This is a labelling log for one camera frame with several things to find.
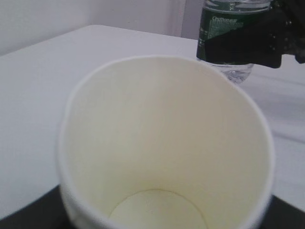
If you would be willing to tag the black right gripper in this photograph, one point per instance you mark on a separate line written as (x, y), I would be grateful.
(260, 42)

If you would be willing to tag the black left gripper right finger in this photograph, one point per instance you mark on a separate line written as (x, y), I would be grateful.
(281, 215)

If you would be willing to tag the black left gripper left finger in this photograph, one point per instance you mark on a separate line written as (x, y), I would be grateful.
(47, 212)

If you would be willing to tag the white paper cup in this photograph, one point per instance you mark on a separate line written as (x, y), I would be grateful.
(163, 142)

